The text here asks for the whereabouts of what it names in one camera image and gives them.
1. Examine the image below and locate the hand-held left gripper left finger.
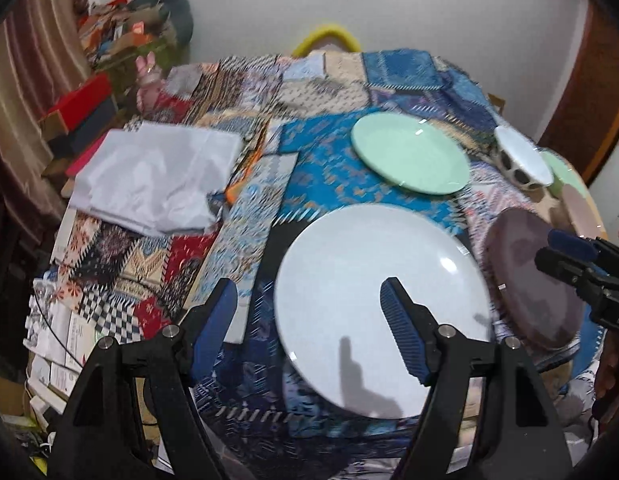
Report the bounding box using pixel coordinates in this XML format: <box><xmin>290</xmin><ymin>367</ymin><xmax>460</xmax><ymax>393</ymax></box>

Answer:
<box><xmin>49</xmin><ymin>278</ymin><xmax>238</xmax><ymax>480</ymax></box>

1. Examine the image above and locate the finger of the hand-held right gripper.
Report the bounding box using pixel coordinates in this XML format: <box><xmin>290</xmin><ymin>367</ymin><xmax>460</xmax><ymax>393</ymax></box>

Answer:
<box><xmin>548</xmin><ymin>229</ymin><xmax>619</xmax><ymax>274</ymax></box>
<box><xmin>534</xmin><ymin>245</ymin><xmax>616</xmax><ymax>302</ymax></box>

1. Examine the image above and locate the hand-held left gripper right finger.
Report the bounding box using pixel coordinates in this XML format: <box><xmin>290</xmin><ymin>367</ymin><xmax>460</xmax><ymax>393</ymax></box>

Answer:
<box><xmin>379</xmin><ymin>276</ymin><xmax>575</xmax><ymax>480</ymax></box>

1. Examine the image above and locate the large light blue plate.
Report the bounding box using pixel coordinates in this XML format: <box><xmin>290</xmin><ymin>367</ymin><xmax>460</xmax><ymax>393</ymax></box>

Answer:
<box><xmin>274</xmin><ymin>204</ymin><xmax>495</xmax><ymax>420</ymax></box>

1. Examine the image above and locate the person's right hand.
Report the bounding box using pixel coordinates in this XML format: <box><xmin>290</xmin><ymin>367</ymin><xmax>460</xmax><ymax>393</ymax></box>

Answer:
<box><xmin>593</xmin><ymin>332</ymin><xmax>619</xmax><ymax>421</ymax></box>

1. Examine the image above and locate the pale pink bowl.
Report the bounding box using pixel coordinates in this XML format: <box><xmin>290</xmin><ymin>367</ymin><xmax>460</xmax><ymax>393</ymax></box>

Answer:
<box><xmin>559</xmin><ymin>184</ymin><xmax>606</xmax><ymax>241</ymax></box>

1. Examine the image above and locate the purple brown plate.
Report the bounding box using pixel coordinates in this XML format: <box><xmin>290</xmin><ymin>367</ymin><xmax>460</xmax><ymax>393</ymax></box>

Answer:
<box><xmin>484</xmin><ymin>207</ymin><xmax>588</xmax><ymax>353</ymax></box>

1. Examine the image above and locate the mint green bowl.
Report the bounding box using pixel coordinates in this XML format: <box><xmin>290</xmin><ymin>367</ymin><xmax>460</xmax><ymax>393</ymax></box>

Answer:
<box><xmin>539</xmin><ymin>150</ymin><xmax>590</xmax><ymax>199</ymax></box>

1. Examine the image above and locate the white bowl with dark spots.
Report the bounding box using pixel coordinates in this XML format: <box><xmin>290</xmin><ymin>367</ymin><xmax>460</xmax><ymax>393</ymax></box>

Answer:
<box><xmin>492</xmin><ymin>125</ymin><xmax>555</xmax><ymax>192</ymax></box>

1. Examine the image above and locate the orange pen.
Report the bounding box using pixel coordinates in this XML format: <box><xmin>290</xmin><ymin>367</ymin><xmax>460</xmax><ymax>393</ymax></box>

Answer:
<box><xmin>224</xmin><ymin>135</ymin><xmax>270</xmax><ymax>204</ymax></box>

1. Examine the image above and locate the brown wooden door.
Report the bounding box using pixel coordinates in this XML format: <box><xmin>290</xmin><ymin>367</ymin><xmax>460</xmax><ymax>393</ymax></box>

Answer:
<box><xmin>537</xmin><ymin>0</ymin><xmax>619</xmax><ymax>186</ymax></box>

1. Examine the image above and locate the white grey folded cloth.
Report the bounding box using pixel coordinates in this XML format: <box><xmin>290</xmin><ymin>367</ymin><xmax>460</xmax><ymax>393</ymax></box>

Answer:
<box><xmin>69</xmin><ymin>121</ymin><xmax>244</xmax><ymax>237</ymax></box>

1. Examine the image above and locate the patchwork patterned tablecloth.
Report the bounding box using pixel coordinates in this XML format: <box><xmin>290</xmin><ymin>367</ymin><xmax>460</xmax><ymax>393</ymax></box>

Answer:
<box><xmin>49</xmin><ymin>49</ymin><xmax>606</xmax><ymax>463</ymax></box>

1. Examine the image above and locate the mint green plate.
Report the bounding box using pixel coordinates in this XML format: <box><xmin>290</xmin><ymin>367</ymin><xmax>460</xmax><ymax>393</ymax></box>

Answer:
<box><xmin>350</xmin><ymin>113</ymin><xmax>471</xmax><ymax>196</ymax></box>

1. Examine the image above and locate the dark grey box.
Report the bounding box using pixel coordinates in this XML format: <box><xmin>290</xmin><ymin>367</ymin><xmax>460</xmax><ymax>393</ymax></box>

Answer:
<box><xmin>49</xmin><ymin>95</ymin><xmax>121</xmax><ymax>158</ymax></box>

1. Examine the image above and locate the pink bunny toy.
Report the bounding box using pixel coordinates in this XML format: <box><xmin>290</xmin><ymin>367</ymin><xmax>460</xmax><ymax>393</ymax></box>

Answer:
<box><xmin>134</xmin><ymin>52</ymin><xmax>166</xmax><ymax>111</ymax></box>

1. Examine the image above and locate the red box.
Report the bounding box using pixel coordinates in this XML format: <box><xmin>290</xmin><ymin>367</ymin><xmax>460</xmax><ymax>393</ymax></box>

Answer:
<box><xmin>39</xmin><ymin>72</ymin><xmax>114</xmax><ymax>133</ymax></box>

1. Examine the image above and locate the brown striped curtain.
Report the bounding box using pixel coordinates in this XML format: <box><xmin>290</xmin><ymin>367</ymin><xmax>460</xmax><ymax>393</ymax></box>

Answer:
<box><xmin>0</xmin><ymin>0</ymin><xmax>97</xmax><ymax>246</ymax></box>

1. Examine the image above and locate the yellow curved chair back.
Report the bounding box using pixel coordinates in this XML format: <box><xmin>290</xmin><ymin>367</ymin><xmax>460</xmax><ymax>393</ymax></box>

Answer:
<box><xmin>292</xmin><ymin>22</ymin><xmax>363</xmax><ymax>58</ymax></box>

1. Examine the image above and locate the pile of colourful boxes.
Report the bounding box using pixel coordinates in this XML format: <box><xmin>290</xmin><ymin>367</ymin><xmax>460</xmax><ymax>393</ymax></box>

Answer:
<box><xmin>76</xmin><ymin>0</ymin><xmax>182</xmax><ymax>72</ymax></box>

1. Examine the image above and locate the teal round cushion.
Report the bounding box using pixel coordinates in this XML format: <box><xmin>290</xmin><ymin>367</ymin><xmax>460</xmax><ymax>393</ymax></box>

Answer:
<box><xmin>129</xmin><ymin>0</ymin><xmax>194</xmax><ymax>56</ymax></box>

